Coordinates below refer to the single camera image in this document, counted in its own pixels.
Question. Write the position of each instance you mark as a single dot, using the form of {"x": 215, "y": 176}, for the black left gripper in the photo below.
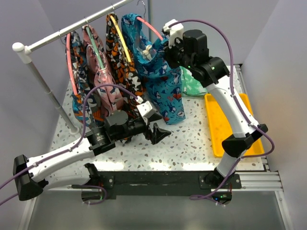
{"x": 159, "y": 133}

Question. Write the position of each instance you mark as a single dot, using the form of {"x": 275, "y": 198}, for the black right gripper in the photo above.
{"x": 168, "y": 55}

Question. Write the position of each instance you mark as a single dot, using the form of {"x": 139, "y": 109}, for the blue shark print shorts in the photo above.
{"x": 162, "y": 83}

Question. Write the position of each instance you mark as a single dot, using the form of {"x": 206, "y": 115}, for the pink wire hanger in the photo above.
{"x": 145, "y": 22}

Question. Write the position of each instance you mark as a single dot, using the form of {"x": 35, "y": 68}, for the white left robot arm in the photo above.
{"x": 30, "y": 174}

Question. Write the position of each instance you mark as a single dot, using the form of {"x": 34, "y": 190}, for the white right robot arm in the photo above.
{"x": 189, "y": 49}

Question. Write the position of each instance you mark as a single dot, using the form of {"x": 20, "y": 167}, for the green white tie-dye shorts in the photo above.
{"x": 190, "y": 86}

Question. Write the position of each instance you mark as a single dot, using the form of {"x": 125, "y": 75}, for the orange black camouflage shorts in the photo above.
{"x": 123, "y": 72}

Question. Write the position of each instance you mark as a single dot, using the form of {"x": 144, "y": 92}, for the pink patterned shorts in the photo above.
{"x": 110, "y": 96}

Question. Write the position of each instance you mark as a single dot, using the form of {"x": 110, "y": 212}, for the navy orange patterned shorts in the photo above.
{"x": 84, "y": 80}

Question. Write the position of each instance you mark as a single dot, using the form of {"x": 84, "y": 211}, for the yellow hanger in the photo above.
{"x": 121, "y": 38}

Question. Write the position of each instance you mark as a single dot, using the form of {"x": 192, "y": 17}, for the green hanger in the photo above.
{"x": 97, "y": 53}

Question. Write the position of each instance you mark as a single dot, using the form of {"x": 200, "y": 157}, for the pink hanger with shorts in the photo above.
{"x": 69, "y": 64}

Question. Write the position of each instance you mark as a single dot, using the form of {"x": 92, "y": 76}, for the yellow plastic tray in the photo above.
{"x": 220, "y": 128}

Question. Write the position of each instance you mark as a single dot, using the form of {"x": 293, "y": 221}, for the silver clothes rack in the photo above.
{"x": 24, "y": 53}

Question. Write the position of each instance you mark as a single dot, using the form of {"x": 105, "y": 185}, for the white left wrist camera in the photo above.
{"x": 146, "y": 110}

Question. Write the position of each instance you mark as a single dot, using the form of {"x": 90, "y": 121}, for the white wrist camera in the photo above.
{"x": 174, "y": 30}
{"x": 146, "y": 110}

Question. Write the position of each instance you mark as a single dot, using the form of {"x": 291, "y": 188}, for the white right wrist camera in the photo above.
{"x": 174, "y": 30}

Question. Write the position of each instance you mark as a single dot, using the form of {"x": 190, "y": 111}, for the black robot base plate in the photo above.
{"x": 110, "y": 184}

